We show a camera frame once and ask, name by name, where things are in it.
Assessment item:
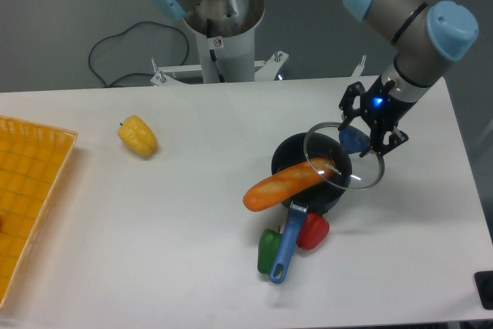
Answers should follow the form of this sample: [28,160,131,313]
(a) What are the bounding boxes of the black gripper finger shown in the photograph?
[338,82,366,131]
[359,126,408,157]

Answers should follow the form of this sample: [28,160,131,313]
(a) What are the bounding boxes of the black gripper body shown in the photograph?
[356,76,416,140]

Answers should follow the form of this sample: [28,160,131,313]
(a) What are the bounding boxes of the glass lid with blue knob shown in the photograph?
[303,122,385,190]

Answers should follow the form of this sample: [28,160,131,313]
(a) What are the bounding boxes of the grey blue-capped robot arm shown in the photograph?
[152,0,478,156]

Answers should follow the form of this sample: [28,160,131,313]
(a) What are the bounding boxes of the orange toy baguette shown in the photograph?
[243,157,341,212]

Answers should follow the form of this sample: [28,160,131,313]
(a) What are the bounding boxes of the red toy bell pepper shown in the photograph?
[297,213,330,250]

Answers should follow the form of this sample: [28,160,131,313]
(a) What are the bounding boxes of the green toy bell pepper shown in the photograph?
[257,229,282,275]

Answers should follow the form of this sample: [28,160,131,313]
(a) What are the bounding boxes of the black object at table edge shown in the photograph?
[474,270,493,311]

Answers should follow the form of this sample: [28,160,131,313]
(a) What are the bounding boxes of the yellow toy bell pepper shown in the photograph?
[118,115,158,159]

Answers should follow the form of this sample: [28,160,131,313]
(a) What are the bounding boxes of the yellow plastic basket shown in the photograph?
[1,116,78,307]

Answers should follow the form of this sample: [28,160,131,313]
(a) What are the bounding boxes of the dark pot with blue handle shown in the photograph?
[269,133,352,284]

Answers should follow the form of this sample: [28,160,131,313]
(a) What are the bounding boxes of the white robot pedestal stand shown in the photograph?
[152,0,289,84]

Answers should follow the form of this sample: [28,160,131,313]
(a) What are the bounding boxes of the black cable on floor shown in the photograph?
[88,20,190,89]

